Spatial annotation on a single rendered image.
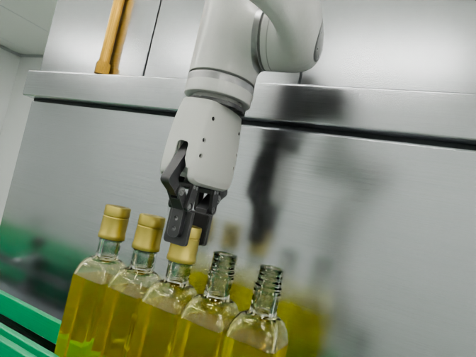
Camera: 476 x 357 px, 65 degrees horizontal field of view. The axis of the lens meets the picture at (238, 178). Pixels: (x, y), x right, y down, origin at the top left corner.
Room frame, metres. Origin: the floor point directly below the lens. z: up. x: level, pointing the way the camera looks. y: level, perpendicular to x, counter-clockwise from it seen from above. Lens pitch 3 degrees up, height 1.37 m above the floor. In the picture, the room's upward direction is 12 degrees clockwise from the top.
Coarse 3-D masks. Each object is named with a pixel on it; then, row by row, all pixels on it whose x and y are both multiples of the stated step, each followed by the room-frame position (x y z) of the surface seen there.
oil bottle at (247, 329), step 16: (240, 320) 0.39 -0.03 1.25; (256, 320) 0.39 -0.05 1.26; (272, 320) 0.39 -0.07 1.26; (240, 336) 0.39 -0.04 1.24; (256, 336) 0.38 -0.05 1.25; (272, 336) 0.38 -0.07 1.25; (224, 352) 0.39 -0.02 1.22; (240, 352) 0.39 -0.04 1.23; (256, 352) 0.38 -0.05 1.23; (272, 352) 0.37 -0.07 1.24
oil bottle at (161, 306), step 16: (160, 288) 0.44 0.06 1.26; (176, 288) 0.44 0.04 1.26; (192, 288) 0.46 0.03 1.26; (144, 304) 0.44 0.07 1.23; (160, 304) 0.44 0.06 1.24; (176, 304) 0.43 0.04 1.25; (144, 320) 0.44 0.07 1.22; (160, 320) 0.43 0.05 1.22; (176, 320) 0.43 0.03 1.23; (144, 336) 0.44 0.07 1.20; (160, 336) 0.43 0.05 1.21; (144, 352) 0.44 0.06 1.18; (160, 352) 0.43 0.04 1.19
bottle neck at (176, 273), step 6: (168, 264) 0.46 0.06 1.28; (174, 264) 0.45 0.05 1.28; (180, 264) 0.45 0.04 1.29; (186, 264) 0.45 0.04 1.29; (168, 270) 0.45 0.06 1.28; (174, 270) 0.45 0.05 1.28; (180, 270) 0.45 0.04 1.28; (186, 270) 0.45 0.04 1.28; (168, 276) 0.45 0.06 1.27; (174, 276) 0.45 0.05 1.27; (180, 276) 0.45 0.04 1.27; (186, 276) 0.45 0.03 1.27; (174, 282) 0.45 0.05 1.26; (180, 282) 0.45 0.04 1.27; (186, 282) 0.46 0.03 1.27
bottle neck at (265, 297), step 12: (264, 264) 0.42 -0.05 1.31; (264, 276) 0.40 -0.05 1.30; (276, 276) 0.40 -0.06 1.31; (264, 288) 0.39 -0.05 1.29; (276, 288) 0.40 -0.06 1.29; (252, 300) 0.40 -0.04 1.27; (264, 300) 0.39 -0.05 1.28; (276, 300) 0.40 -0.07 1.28; (264, 312) 0.39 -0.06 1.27; (276, 312) 0.41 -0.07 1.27
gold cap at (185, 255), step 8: (192, 232) 0.45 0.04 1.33; (200, 232) 0.46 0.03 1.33; (192, 240) 0.45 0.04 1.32; (176, 248) 0.45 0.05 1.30; (184, 248) 0.45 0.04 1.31; (192, 248) 0.45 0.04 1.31; (168, 256) 0.45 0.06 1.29; (176, 256) 0.45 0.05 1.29; (184, 256) 0.45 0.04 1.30; (192, 256) 0.45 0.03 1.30; (192, 264) 0.45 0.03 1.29
